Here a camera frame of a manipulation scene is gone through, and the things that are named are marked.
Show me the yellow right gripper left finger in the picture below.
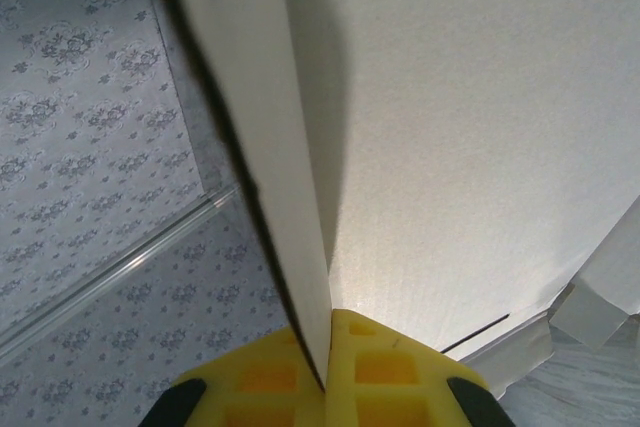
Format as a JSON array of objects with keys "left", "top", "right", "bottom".
[{"left": 142, "top": 326, "right": 327, "bottom": 427}]

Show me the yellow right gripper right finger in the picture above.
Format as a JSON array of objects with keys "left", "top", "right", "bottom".
[{"left": 327, "top": 309, "right": 516, "bottom": 427}]

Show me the yellow and white paper box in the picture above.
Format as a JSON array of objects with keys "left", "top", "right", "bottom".
[{"left": 142, "top": 0, "right": 640, "bottom": 398}]

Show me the aluminium frame post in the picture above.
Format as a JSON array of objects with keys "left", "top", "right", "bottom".
[{"left": 0, "top": 184, "right": 241, "bottom": 348}]

